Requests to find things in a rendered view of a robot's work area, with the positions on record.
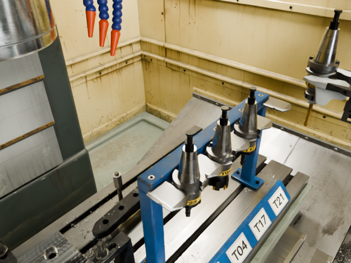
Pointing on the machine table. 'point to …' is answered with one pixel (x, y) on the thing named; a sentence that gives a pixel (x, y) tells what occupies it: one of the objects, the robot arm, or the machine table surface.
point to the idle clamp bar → (116, 216)
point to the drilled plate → (58, 241)
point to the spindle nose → (25, 27)
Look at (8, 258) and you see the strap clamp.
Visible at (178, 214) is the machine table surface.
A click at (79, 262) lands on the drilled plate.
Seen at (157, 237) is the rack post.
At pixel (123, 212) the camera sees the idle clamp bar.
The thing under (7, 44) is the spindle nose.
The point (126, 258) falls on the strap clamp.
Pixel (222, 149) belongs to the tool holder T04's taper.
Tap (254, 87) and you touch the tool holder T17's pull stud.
